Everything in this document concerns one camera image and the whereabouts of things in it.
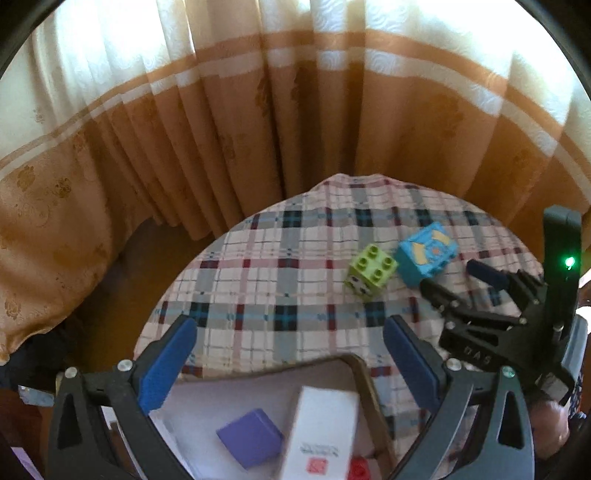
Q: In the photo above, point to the orange cream patterned curtain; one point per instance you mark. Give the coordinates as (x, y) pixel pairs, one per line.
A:
(200, 113)

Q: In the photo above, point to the blue toy brick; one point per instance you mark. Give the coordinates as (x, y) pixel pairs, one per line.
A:
(425, 254)

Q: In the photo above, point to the red building brick plate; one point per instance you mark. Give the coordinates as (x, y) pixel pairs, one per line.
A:
(359, 469)

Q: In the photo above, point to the purple foam block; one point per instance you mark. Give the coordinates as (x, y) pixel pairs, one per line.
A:
(252, 439)

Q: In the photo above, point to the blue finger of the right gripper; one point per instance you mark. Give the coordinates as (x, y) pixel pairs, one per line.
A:
(497, 279)

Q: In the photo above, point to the plaid tablecloth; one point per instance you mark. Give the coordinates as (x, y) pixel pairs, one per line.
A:
(272, 290)

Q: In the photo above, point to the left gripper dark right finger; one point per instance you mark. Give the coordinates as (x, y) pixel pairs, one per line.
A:
(418, 362)

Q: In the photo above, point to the gold metal tin tray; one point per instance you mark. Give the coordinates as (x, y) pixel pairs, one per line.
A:
(372, 438)

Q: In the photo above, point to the green toy brick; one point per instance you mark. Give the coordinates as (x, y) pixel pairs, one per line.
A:
(370, 271)

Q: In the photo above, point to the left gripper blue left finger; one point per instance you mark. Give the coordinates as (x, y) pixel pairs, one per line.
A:
(161, 361)

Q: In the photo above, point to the white card box red logo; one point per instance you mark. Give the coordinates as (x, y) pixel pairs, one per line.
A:
(320, 442)

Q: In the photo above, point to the white paper tray liner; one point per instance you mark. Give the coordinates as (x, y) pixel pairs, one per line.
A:
(194, 410)

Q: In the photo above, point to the person's right hand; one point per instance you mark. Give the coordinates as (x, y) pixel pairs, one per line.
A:
(550, 428)

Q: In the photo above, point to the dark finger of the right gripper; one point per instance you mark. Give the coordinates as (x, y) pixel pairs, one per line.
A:
(440, 298)

